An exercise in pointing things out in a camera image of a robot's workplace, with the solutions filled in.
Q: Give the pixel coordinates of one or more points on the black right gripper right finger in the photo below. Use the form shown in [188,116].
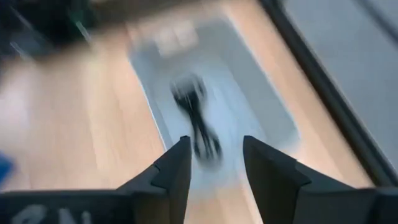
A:
[280,193]

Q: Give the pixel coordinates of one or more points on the white plastic bin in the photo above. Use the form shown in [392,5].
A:
[248,93]

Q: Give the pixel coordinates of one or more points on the blue object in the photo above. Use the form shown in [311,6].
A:
[4,168]

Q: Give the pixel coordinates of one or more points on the black table frame rail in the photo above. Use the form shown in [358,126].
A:
[326,90]

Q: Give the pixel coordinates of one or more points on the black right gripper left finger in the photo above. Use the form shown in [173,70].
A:
[168,186]

